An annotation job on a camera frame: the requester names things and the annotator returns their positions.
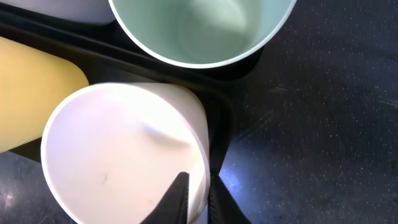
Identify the grey cup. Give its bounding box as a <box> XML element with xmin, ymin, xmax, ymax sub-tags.
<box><xmin>0</xmin><ymin>0</ymin><xmax>116</xmax><ymax>25</ymax></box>

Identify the green cup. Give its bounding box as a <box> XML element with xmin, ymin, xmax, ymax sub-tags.
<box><xmin>108</xmin><ymin>0</ymin><xmax>298</xmax><ymax>69</ymax></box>

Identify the black tray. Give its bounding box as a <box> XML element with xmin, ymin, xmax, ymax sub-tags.
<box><xmin>0</xmin><ymin>0</ymin><xmax>265</xmax><ymax>175</ymax></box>

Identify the yellow cup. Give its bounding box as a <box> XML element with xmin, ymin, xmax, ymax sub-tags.
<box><xmin>0</xmin><ymin>36</ymin><xmax>90</xmax><ymax>154</ymax></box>

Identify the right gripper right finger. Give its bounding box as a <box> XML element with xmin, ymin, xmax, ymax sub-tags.
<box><xmin>207</xmin><ymin>174</ymin><xmax>252</xmax><ymax>224</ymax></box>

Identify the white cup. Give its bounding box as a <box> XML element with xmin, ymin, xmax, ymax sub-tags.
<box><xmin>40</xmin><ymin>82</ymin><xmax>211</xmax><ymax>224</ymax></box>

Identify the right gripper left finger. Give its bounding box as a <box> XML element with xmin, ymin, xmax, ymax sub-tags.
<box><xmin>139</xmin><ymin>172</ymin><xmax>190</xmax><ymax>224</ymax></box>

